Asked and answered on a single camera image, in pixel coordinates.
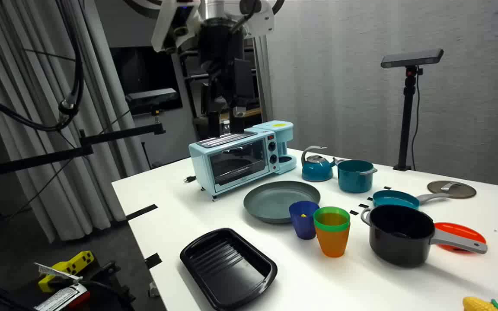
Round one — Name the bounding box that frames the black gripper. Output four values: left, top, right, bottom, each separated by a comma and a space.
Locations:
198, 15, 246, 65

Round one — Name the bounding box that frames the blue plastic cup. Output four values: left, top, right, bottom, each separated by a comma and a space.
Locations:
287, 198, 322, 241

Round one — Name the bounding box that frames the green plastic cup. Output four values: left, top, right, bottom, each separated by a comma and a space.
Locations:
313, 205, 353, 234

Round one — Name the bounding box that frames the orange plastic cup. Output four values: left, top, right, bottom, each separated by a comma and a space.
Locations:
315, 227, 351, 258

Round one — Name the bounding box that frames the grey-green round plate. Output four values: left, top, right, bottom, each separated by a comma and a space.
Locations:
243, 179, 322, 226

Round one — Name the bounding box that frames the dark storage shelf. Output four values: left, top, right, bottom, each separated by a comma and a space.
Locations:
179, 49, 263, 143

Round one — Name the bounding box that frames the light blue toaster oven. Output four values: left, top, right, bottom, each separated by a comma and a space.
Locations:
187, 118, 298, 200

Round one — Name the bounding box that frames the short black metal bar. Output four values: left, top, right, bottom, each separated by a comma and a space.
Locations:
78, 120, 168, 146

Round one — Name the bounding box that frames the teal toy kettle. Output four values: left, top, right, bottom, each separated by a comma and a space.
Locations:
300, 143, 339, 182

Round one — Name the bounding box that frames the teal toy pot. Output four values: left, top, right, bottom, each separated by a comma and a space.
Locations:
336, 158, 379, 194

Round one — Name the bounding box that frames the long black metal bar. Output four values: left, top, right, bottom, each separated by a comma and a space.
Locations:
0, 143, 96, 179

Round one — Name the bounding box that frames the black baking tray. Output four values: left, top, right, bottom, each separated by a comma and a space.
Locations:
179, 226, 281, 311

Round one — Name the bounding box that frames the small teal frying pan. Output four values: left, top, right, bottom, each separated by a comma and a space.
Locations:
367, 186, 452, 212

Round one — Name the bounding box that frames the grey pleated curtain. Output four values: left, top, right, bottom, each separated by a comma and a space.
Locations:
0, 0, 153, 243

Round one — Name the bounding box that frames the grey fabric backdrop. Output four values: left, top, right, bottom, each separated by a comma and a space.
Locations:
260, 0, 498, 189

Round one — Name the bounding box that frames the yellow hand tool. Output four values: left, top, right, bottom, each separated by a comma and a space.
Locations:
37, 248, 97, 295

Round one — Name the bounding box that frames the grey round pot lid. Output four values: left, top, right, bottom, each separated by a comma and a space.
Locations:
426, 179, 479, 200

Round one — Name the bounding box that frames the red and white device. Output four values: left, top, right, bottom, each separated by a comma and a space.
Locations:
30, 281, 94, 311

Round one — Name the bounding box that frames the yellow toy corn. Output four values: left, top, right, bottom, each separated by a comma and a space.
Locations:
462, 295, 498, 311

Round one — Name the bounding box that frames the dark wall screen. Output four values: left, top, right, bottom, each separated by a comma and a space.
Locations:
109, 44, 177, 96

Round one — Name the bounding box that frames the black stereo camera bar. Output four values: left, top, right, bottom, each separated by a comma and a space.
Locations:
125, 86, 185, 115

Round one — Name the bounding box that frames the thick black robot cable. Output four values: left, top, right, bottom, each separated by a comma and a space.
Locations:
0, 0, 89, 134

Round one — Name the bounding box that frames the black table bracket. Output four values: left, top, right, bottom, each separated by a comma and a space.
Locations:
125, 201, 160, 222
144, 251, 163, 269

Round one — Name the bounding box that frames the black tripod-mounted camera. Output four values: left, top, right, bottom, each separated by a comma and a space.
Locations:
379, 48, 447, 70

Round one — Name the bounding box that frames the black camera tripod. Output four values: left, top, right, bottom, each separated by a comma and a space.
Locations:
393, 63, 426, 172

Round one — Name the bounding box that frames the black pot with grey handle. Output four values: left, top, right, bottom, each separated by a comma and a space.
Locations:
360, 203, 490, 269

